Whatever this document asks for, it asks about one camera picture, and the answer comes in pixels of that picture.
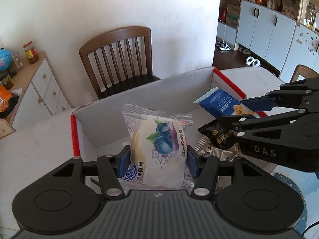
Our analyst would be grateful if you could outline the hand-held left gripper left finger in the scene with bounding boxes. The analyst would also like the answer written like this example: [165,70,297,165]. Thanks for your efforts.
[51,145,131,200]

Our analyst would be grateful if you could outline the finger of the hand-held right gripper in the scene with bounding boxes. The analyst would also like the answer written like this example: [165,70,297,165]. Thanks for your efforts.
[218,108,307,138]
[240,77,319,112]

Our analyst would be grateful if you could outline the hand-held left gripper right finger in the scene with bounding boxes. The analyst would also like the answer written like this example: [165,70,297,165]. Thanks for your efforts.
[187,146,272,200]

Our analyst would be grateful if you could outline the silver foil snack bag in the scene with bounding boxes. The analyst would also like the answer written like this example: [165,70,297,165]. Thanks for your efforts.
[194,134,241,162]

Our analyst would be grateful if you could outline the blueberry bread packet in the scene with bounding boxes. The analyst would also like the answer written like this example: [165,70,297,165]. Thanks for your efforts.
[122,103,195,192]

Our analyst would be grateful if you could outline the black snack packet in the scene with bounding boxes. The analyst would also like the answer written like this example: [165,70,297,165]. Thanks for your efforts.
[198,119,238,150]

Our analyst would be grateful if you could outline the blue cracker packet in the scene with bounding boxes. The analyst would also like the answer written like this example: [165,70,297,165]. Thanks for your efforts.
[194,88,268,120]

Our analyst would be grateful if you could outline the red cardboard box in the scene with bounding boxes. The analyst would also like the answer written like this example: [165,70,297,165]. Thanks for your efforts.
[70,66,269,197]

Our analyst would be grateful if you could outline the white marble desktop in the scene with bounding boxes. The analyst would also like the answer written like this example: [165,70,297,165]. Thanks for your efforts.
[0,66,319,237]

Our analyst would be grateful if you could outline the blue mountain print table mat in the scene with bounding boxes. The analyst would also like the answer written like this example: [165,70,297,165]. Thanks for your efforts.
[268,164,319,237]

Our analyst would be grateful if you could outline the white slippers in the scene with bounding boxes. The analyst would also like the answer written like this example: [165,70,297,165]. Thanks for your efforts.
[246,56,261,67]

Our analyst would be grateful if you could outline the wooden chair with slats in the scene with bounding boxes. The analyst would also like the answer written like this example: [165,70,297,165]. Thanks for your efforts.
[289,64,319,83]

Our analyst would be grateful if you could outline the dark sneakers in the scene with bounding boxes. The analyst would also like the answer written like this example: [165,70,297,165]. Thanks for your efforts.
[216,40,231,51]

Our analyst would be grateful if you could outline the cardboard box on shelf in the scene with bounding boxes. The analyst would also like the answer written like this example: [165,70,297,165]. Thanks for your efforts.
[225,4,241,29]

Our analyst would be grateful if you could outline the white drawer cabinet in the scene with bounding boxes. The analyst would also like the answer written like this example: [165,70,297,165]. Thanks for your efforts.
[0,51,73,132]

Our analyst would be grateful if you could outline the black cloth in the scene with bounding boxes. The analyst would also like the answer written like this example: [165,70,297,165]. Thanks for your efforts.
[0,95,20,119]

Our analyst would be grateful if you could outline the dark wooden chair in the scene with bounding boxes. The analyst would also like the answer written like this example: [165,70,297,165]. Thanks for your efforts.
[79,26,161,100]

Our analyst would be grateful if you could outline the orange snack bag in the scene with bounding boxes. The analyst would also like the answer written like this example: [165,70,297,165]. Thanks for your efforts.
[0,84,14,112]

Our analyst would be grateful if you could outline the dark jar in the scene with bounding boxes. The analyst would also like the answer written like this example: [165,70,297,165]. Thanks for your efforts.
[0,71,14,90]

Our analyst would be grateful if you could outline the sauce jar with red lid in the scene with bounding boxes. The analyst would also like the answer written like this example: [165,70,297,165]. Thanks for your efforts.
[22,41,39,65]

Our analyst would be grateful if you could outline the blue globe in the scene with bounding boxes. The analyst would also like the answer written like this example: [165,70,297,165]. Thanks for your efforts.
[0,48,13,72]

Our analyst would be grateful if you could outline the grey blue wall cabinet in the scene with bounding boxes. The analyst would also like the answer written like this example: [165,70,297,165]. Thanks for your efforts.
[216,0,319,84]

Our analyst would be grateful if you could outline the clear acrylic frame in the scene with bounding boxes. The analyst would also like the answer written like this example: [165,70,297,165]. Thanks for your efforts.
[11,51,25,70]

